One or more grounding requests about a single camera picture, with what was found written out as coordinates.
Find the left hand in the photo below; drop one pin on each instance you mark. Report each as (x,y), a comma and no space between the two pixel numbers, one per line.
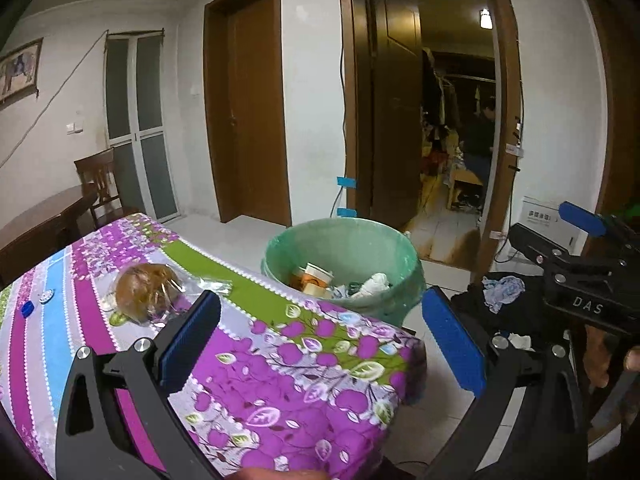
(254,473)

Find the open brown doorway frame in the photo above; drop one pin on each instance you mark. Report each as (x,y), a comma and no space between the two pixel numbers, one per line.
(433,99)

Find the brown wooden door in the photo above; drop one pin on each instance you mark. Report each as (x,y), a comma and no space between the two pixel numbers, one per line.
(244,109)

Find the wall light switch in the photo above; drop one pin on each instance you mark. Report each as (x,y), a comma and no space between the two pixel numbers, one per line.
(74,128)

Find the white round lid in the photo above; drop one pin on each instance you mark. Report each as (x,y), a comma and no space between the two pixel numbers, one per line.
(46,296)

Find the blue tape pieces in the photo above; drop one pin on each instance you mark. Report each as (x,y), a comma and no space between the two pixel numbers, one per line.
(340,208)

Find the framed wall picture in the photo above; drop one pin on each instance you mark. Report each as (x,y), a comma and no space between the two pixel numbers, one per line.
(19,72)

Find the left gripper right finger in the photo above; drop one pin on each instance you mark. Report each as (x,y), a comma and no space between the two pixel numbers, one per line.
(464,357)

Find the green lined trash bin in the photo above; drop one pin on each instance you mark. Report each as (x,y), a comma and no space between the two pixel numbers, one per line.
(352,250)

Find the pile of dark clothes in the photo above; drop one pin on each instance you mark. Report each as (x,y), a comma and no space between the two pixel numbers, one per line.
(511,305)

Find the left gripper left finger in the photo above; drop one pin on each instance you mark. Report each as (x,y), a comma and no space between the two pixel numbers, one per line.
(183,339)

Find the white wall appliance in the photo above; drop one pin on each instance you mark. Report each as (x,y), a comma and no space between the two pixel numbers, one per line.
(544,218)

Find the floral purple striped tablecloth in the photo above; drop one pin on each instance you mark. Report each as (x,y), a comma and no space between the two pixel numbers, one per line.
(284,383)

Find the blue bottle cap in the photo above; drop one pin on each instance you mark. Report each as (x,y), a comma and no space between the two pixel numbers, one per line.
(27,308)

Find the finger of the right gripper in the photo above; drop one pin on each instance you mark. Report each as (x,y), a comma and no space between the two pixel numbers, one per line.
(582,219)

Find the dark wooden dining table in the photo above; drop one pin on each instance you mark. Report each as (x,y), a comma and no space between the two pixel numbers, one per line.
(41,231)

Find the brown bun in plastic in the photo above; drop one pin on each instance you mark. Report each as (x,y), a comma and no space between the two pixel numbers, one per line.
(146,291)

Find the green yarn tangle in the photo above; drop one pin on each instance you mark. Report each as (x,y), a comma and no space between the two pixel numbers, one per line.
(622,214)

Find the right hand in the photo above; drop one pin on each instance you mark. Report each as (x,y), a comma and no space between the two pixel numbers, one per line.
(597,358)

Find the wooden chair right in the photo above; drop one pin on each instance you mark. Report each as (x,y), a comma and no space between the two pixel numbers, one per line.
(98,171)

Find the glass double door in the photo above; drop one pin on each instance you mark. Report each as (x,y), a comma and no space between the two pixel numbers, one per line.
(135,128)

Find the clear plastic wrapper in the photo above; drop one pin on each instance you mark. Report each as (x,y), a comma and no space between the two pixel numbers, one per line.
(191,289)

